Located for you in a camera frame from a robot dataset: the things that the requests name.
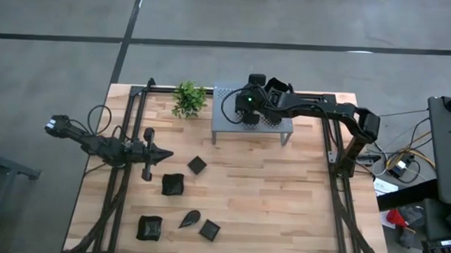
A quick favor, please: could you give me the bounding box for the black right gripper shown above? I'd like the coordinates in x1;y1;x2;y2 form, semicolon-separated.
233;72;278;127

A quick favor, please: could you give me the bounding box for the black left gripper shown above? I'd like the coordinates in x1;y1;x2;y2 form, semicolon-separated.
126;126;176;183

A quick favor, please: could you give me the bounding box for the black wavy square bowl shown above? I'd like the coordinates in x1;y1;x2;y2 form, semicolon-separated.
135;213;165;243
160;171;186;197
263;76;294;104

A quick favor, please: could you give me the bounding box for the small black square plate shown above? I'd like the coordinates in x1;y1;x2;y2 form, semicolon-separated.
198;219;222;243
186;155;209;176

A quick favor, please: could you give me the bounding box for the red cone-shaped object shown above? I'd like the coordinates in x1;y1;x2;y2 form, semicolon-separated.
385;208;411;229

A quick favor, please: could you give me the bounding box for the grey perforated metal shelf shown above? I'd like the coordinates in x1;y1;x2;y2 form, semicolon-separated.
210;81;296;149

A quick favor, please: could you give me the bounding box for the potted green artificial plant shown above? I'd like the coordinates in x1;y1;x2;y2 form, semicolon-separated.
170;79;210;122

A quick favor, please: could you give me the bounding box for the white paper sheet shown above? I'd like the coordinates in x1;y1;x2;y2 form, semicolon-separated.
373;177;399;198

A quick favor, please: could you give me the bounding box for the small power adapter box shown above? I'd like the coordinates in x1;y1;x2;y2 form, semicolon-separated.
389;158;411;180

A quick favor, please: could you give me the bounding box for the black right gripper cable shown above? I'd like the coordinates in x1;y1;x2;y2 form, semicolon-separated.
220;86;251;125

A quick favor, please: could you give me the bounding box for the black aluminium extrusion frame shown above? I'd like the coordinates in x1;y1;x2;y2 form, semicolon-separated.
62;73;398;253

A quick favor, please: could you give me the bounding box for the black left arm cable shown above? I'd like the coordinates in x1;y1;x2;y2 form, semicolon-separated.
85;104;136;143

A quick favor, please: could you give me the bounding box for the grey metal table frame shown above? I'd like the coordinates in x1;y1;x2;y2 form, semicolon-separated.
0;146;42;253

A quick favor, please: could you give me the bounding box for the tangled power cable bundle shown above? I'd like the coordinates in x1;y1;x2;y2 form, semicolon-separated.
367;105;439;186

